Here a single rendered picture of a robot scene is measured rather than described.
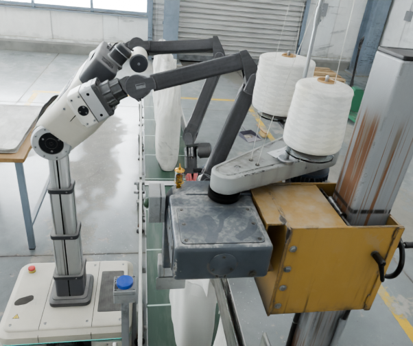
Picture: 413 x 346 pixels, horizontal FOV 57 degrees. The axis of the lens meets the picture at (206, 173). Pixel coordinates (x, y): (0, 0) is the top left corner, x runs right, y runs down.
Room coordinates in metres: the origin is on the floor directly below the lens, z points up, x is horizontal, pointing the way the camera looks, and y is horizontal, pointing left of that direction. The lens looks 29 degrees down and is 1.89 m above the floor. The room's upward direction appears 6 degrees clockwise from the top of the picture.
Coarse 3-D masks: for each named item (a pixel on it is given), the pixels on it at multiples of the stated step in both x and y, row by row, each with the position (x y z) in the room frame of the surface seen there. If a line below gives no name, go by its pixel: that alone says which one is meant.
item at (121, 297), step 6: (132, 276) 1.05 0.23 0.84; (114, 282) 1.01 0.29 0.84; (132, 288) 0.99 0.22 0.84; (114, 294) 0.97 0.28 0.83; (120, 294) 0.97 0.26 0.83; (126, 294) 0.98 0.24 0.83; (132, 294) 0.98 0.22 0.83; (114, 300) 0.97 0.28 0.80; (120, 300) 0.97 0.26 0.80; (126, 300) 0.98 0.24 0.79; (132, 300) 0.98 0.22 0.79
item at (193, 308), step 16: (192, 288) 1.07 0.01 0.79; (208, 288) 1.01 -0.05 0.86; (176, 304) 1.13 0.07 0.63; (192, 304) 1.06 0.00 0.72; (208, 304) 1.06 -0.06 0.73; (176, 320) 1.11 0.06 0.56; (192, 320) 1.05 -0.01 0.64; (208, 320) 1.06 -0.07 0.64; (176, 336) 1.09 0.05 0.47; (192, 336) 1.05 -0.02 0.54; (208, 336) 1.07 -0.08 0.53
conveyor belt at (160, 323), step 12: (156, 228) 1.95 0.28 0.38; (156, 240) 1.83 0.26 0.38; (156, 252) 1.73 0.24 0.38; (156, 264) 1.62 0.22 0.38; (156, 276) 1.53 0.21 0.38; (156, 300) 1.37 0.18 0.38; (168, 300) 1.37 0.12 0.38; (156, 312) 1.29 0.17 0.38; (168, 312) 1.30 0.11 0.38; (216, 312) 1.33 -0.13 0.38; (156, 324) 1.22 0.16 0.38; (168, 324) 1.23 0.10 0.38; (216, 324) 1.26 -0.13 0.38; (156, 336) 1.15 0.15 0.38; (168, 336) 1.16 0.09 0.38
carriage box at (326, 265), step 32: (288, 192) 0.96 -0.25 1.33; (320, 192) 0.98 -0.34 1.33; (288, 224) 0.79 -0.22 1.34; (320, 224) 0.81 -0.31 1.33; (288, 256) 0.78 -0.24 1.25; (320, 256) 0.80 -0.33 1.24; (352, 256) 0.81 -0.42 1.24; (384, 256) 0.83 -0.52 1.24; (288, 288) 0.78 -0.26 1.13; (320, 288) 0.80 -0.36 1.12; (352, 288) 0.82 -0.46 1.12
